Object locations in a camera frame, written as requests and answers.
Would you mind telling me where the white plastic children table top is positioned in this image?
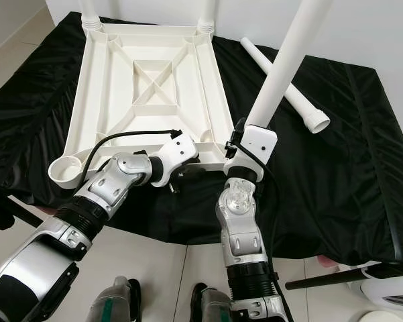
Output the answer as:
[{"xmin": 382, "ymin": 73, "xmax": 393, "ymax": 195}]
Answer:
[{"xmin": 48, "ymin": 21, "xmax": 235, "ymax": 189}]

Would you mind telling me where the black cloth table cover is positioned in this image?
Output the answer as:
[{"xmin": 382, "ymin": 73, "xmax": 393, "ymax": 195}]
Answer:
[{"xmin": 0, "ymin": 11, "xmax": 403, "ymax": 266}]

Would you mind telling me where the grey left robot leg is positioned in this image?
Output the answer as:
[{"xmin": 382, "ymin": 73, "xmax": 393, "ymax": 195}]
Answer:
[{"xmin": 91, "ymin": 276, "xmax": 141, "ymax": 322}]

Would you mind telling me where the black metal table leg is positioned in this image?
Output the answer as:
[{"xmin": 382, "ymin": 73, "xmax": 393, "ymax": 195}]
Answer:
[
  {"xmin": 285, "ymin": 265, "xmax": 373, "ymax": 291},
  {"xmin": 0, "ymin": 201, "xmax": 42, "ymax": 229}
]

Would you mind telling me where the white dome-shaped appliance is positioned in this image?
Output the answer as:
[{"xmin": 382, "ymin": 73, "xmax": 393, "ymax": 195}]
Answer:
[{"xmin": 352, "ymin": 272, "xmax": 403, "ymax": 311}]

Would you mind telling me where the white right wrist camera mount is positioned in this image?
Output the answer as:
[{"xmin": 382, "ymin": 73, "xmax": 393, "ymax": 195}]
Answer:
[{"xmin": 223, "ymin": 125, "xmax": 278, "ymax": 180}]

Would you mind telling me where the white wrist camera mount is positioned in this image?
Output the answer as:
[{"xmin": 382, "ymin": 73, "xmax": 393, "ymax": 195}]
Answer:
[
  {"xmin": 151, "ymin": 131, "xmax": 200, "ymax": 187},
  {"xmin": 223, "ymin": 125, "xmax": 278, "ymax": 180}
]

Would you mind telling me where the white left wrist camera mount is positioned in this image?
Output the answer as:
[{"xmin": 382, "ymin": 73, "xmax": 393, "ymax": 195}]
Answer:
[{"xmin": 151, "ymin": 131, "xmax": 200, "ymax": 187}]

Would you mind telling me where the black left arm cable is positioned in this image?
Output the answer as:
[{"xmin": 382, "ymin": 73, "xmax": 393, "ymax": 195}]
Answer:
[{"xmin": 85, "ymin": 129, "xmax": 183, "ymax": 186}]

